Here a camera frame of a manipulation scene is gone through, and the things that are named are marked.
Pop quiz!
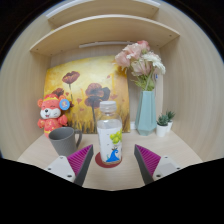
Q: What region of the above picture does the white light bar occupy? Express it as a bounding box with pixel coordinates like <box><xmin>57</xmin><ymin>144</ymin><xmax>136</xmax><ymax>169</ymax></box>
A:
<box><xmin>78</xmin><ymin>40</ymin><xmax>136</xmax><ymax>50</ymax></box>

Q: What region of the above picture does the wooden shelf unit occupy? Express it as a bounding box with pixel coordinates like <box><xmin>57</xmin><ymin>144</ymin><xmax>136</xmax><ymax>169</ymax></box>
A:
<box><xmin>29</xmin><ymin>0</ymin><xmax>181</xmax><ymax>57</ymax></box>

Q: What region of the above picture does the yellow poppy flower painting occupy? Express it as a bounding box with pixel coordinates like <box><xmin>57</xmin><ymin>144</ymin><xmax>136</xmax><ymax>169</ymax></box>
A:
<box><xmin>43</xmin><ymin>55</ymin><xmax>132</xmax><ymax>135</ymax></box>

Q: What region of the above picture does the pink and white flower bouquet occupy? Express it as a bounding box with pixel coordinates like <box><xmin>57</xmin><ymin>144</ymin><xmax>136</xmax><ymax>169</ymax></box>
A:
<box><xmin>114</xmin><ymin>40</ymin><xmax>167</xmax><ymax>92</ymax></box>

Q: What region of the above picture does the small succulent in white pot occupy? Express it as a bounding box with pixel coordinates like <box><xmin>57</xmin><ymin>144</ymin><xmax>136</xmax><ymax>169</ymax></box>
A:
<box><xmin>165</xmin><ymin>110</ymin><xmax>176</xmax><ymax>133</ymax></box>
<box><xmin>155</xmin><ymin>114</ymin><xmax>170</xmax><ymax>138</ymax></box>

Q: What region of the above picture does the flat round red coaster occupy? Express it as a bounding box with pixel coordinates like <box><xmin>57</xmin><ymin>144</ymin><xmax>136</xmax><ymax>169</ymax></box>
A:
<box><xmin>94</xmin><ymin>151</ymin><xmax>123</xmax><ymax>169</ymax></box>

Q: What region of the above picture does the red plush mouse toy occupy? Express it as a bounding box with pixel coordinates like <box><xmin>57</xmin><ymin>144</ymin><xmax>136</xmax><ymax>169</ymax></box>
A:
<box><xmin>36</xmin><ymin>93</ymin><xmax>75</xmax><ymax>138</ymax></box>

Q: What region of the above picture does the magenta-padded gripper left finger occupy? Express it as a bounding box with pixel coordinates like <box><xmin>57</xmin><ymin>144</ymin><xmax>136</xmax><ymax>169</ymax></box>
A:
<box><xmin>44</xmin><ymin>143</ymin><xmax>95</xmax><ymax>187</ymax></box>

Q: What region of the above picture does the clear plastic drink bottle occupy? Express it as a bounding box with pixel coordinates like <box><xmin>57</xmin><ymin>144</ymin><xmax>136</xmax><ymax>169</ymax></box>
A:
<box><xmin>96</xmin><ymin>100</ymin><xmax>123</xmax><ymax>165</ymax></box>

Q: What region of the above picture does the grey textured mug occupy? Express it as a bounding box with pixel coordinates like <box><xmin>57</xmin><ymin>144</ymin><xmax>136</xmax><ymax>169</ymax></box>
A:
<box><xmin>48</xmin><ymin>126</ymin><xmax>83</xmax><ymax>158</ymax></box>

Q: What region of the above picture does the teal faceted vase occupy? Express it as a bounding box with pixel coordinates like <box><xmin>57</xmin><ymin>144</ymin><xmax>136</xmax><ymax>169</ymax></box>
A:
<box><xmin>134</xmin><ymin>90</ymin><xmax>158</xmax><ymax>137</ymax></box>

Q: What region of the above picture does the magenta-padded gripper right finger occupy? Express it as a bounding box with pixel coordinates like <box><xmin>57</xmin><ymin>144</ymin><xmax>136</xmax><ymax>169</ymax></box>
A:
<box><xmin>133</xmin><ymin>143</ymin><xmax>183</xmax><ymax>186</ymax></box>

